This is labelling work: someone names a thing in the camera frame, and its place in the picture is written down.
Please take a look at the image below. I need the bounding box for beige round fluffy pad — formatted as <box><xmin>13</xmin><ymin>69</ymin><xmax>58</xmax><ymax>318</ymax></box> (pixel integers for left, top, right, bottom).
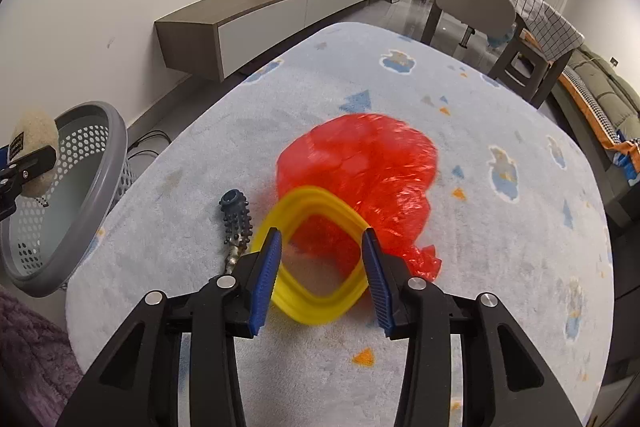
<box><xmin>10</xmin><ymin>108</ymin><xmax>60</xmax><ymax>198</ymax></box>

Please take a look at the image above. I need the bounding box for black floor cable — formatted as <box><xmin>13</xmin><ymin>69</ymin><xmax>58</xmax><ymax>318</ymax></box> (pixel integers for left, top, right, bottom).
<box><xmin>127</xmin><ymin>132</ymin><xmax>171</xmax><ymax>158</ymax></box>

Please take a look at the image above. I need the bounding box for red plastic bag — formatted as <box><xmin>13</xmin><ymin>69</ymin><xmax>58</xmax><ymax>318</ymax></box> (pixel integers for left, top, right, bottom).
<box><xmin>276</xmin><ymin>112</ymin><xmax>443</xmax><ymax>282</ymax></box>

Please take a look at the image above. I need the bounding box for green sofa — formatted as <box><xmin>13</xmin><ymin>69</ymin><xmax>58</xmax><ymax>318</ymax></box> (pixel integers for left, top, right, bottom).
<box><xmin>552</xmin><ymin>47</ymin><xmax>640</xmax><ymax>228</ymax></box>

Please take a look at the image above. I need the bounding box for yellow plastic ring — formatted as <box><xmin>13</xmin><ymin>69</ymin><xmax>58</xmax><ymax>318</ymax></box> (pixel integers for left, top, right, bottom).
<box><xmin>250</xmin><ymin>186</ymin><xmax>370</xmax><ymax>325</ymax></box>

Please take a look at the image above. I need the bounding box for purple fluffy cloth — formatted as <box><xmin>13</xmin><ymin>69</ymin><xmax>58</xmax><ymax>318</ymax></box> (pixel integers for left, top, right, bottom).
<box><xmin>0</xmin><ymin>287</ymin><xmax>83</xmax><ymax>427</ymax></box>

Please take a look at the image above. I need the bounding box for dark spiked roller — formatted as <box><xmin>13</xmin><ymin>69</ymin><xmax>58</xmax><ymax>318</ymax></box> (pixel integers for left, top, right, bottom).
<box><xmin>218</xmin><ymin>189</ymin><xmax>257</xmax><ymax>275</ymax></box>

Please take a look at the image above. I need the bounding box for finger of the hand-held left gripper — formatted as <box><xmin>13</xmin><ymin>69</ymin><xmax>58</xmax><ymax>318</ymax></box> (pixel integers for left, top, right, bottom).
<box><xmin>0</xmin><ymin>145</ymin><xmax>59</xmax><ymax>188</ymax></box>

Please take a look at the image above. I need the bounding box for grey dining chair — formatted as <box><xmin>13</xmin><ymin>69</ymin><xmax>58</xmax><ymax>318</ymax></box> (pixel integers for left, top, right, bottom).
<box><xmin>420</xmin><ymin>0</ymin><xmax>518</xmax><ymax>50</ymax></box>

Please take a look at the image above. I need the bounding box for light blue fluffy rug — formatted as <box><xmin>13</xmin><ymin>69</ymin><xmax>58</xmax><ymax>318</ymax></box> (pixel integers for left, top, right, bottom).
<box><xmin>65</xmin><ymin>23</ymin><xmax>615</xmax><ymax>427</ymax></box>

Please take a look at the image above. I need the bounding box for houndstooth orange-edged blanket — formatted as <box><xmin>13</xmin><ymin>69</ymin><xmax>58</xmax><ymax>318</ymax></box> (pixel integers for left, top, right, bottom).
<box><xmin>557</xmin><ymin>67</ymin><xmax>640</xmax><ymax>185</ymax></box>

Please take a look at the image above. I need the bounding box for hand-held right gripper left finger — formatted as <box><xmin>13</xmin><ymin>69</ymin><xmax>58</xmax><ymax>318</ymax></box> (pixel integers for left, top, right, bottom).
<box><xmin>55</xmin><ymin>227</ymin><xmax>283</xmax><ymax>427</ymax></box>

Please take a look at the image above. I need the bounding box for table with checkered cloth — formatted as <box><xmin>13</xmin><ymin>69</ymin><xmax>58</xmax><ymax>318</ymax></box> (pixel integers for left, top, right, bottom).
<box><xmin>414</xmin><ymin>0</ymin><xmax>586</xmax><ymax>62</ymax></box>

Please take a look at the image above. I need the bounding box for grey perforated plastic basket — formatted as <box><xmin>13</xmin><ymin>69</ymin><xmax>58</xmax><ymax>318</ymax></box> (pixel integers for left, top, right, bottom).
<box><xmin>0</xmin><ymin>101</ymin><xmax>137</xmax><ymax>299</ymax></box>

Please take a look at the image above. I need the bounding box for grey stool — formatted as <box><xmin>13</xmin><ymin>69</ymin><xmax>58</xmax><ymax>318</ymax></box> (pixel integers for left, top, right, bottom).
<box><xmin>487</xmin><ymin>38</ymin><xmax>551</xmax><ymax>96</ymax></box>

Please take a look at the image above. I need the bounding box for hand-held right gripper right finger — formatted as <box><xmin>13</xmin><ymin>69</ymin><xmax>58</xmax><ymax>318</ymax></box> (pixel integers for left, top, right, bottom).
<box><xmin>361</xmin><ymin>227</ymin><xmax>583</xmax><ymax>427</ymax></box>

